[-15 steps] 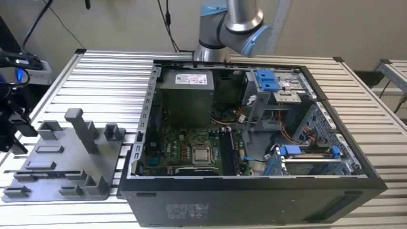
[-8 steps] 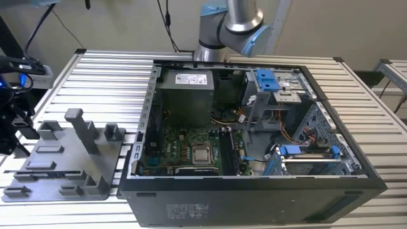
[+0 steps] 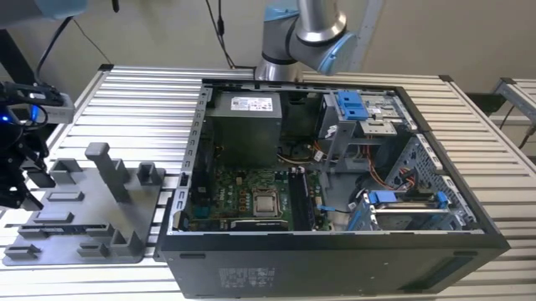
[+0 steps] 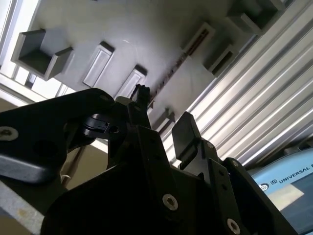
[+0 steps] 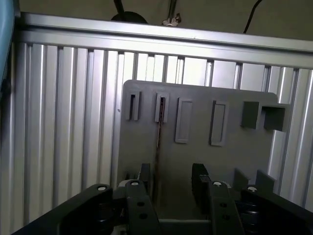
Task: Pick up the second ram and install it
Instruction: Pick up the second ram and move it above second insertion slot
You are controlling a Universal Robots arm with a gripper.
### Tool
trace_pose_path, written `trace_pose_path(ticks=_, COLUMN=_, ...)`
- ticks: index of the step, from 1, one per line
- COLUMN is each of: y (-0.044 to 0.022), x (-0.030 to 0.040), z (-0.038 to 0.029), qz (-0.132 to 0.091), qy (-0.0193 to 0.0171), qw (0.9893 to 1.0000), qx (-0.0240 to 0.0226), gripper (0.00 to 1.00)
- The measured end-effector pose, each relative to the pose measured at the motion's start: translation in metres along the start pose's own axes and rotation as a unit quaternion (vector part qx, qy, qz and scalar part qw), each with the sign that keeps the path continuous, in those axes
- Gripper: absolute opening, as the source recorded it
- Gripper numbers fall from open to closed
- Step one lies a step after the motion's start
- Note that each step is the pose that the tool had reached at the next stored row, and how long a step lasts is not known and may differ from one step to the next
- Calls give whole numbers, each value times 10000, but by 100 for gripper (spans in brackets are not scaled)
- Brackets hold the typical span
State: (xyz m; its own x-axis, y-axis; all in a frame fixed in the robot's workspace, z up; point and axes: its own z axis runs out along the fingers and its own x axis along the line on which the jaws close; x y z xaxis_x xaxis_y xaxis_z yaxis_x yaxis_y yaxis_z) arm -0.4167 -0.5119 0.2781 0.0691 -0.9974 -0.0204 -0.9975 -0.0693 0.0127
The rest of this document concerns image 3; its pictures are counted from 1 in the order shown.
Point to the blue disk carrier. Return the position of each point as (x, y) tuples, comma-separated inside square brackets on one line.
[(352, 105)]

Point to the grey metal drive cage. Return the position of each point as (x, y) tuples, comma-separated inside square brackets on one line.
[(341, 135)]

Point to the large blue plastic clip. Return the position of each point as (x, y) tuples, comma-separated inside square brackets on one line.
[(383, 197)]

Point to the grey power supply unit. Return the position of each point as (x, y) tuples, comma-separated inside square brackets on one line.
[(245, 138)]

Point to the black metal frame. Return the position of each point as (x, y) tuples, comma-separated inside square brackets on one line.
[(17, 56)]

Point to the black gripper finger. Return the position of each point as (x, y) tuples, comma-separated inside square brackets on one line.
[(17, 194), (35, 156)]

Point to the green motherboard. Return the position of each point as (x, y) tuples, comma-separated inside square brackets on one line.
[(234, 194)]

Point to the slatted metal side table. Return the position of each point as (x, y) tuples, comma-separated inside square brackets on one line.
[(515, 91)]

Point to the small blue plastic clip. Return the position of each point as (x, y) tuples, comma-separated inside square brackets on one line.
[(442, 200)]

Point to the black PC case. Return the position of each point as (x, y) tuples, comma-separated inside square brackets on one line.
[(315, 269)]

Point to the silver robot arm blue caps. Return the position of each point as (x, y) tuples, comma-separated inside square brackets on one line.
[(323, 25)]

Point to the black hanging rod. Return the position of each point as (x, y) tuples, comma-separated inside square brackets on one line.
[(115, 5)]

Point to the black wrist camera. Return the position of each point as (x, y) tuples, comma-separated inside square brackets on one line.
[(30, 91)]

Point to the silver CPU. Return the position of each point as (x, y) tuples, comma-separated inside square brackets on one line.
[(267, 203)]

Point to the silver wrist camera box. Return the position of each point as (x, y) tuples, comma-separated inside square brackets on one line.
[(61, 111)]

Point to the grey plastic parts rack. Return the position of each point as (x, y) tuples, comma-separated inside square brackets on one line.
[(97, 200)]

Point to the black graphics card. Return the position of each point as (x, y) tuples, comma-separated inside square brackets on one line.
[(256, 225)]

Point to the metal disk bay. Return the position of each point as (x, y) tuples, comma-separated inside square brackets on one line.
[(407, 211)]

